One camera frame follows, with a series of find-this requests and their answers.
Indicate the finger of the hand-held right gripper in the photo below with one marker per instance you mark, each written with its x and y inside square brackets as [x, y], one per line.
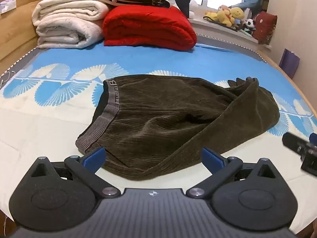
[293, 141]
[313, 137]

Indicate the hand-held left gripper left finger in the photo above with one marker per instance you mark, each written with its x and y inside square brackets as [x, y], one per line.
[94, 158]

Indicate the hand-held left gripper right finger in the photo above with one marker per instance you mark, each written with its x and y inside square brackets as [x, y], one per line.
[211, 159]

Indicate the blue and white printed bedsheet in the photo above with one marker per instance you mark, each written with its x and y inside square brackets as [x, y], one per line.
[49, 129]

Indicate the purple bag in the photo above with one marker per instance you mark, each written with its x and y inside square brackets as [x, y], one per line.
[289, 63]

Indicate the dark red cushion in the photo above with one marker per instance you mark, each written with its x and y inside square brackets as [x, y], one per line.
[265, 27]

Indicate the panda plush toy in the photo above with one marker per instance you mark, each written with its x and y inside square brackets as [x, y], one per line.
[249, 24]

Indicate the cream folded blanket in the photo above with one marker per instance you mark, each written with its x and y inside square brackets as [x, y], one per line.
[66, 27]

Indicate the yellow bear plush toy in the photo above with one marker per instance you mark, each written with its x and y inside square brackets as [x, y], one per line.
[234, 14]

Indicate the red folded blanket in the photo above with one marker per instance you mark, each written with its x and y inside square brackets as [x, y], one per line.
[148, 27]

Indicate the small yellow plush toy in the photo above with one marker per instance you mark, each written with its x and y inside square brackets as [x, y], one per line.
[211, 16]

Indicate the small white box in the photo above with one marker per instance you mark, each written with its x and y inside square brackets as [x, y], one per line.
[7, 6]

